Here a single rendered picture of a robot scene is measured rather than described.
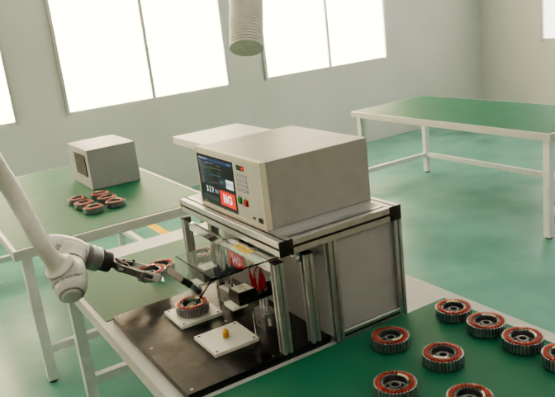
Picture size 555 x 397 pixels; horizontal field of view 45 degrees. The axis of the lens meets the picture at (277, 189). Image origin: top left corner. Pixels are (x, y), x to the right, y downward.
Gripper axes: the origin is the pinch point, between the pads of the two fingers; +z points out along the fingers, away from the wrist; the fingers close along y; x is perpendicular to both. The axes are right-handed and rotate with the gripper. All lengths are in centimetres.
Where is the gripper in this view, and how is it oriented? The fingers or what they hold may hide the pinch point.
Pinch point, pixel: (150, 272)
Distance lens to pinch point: 256.8
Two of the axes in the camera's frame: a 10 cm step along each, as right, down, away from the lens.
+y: -4.8, -1.7, 8.6
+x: -3.5, 9.4, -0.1
